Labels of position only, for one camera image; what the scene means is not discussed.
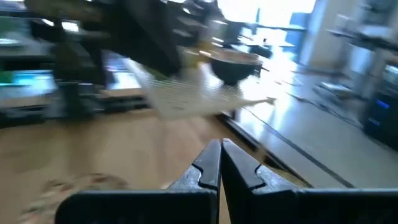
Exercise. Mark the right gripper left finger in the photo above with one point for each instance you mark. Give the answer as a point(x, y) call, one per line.
point(140, 208)

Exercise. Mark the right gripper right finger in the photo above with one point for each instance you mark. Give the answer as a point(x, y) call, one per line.
point(311, 208)

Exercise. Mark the red floral pattern bowl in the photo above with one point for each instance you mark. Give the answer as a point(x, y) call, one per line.
point(77, 183)
point(233, 73)

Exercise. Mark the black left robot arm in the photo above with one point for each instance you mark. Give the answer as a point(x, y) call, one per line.
point(140, 34)

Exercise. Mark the black computer tower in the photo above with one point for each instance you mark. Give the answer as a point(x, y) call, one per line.
point(382, 121)

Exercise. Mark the white perforated metal rack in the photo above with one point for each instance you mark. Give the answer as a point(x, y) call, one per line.
point(192, 93)

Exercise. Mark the light grey monitor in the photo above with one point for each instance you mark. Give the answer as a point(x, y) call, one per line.
point(121, 77)

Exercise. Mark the dark grey monitor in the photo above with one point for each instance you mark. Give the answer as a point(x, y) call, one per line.
point(28, 84)

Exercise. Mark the blue partition panel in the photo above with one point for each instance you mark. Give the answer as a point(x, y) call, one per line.
point(297, 31)

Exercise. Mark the black aluminium frame rail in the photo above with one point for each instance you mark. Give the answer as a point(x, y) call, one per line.
point(242, 133)

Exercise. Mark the black aluminium frame rails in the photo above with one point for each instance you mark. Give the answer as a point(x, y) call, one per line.
point(31, 116)

